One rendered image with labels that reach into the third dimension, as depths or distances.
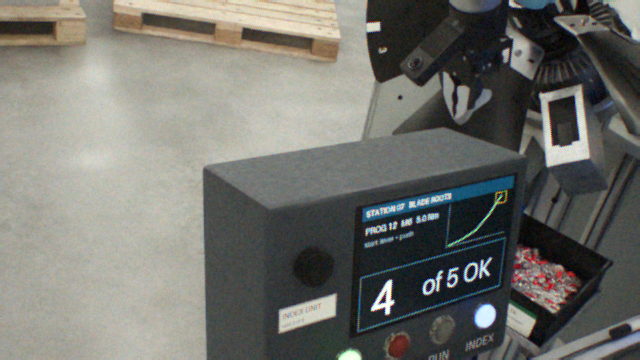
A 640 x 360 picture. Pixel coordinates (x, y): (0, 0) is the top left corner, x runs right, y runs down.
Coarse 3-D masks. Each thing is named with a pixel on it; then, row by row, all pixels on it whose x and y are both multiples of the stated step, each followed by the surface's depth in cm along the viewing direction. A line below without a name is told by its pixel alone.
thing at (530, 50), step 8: (512, 32) 128; (504, 40) 127; (520, 40) 128; (528, 40) 128; (520, 48) 128; (528, 48) 128; (536, 48) 128; (512, 56) 127; (520, 56) 128; (528, 56) 128; (536, 56) 128; (512, 64) 127; (520, 64) 128; (528, 64) 128; (536, 64) 128; (520, 72) 127; (528, 72) 128
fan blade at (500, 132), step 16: (496, 80) 126; (512, 80) 126; (528, 80) 127; (432, 96) 126; (496, 96) 125; (512, 96) 126; (528, 96) 127; (416, 112) 126; (432, 112) 125; (448, 112) 125; (480, 112) 125; (496, 112) 125; (512, 112) 126; (400, 128) 126; (416, 128) 125; (432, 128) 125; (448, 128) 124; (464, 128) 124; (480, 128) 124; (496, 128) 125; (512, 128) 125; (496, 144) 124; (512, 144) 125
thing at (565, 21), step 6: (558, 18) 122; (564, 18) 123; (570, 18) 124; (576, 18) 124; (564, 24) 121; (576, 24) 122; (588, 24) 123; (600, 24) 124; (570, 30) 119; (576, 30) 120; (582, 30) 120; (588, 30) 121; (594, 30) 122
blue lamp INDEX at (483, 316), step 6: (486, 300) 65; (480, 306) 65; (486, 306) 65; (492, 306) 66; (474, 312) 65; (480, 312) 65; (486, 312) 65; (492, 312) 65; (474, 318) 65; (480, 318) 65; (486, 318) 65; (492, 318) 65; (474, 324) 65; (480, 324) 65; (486, 324) 65
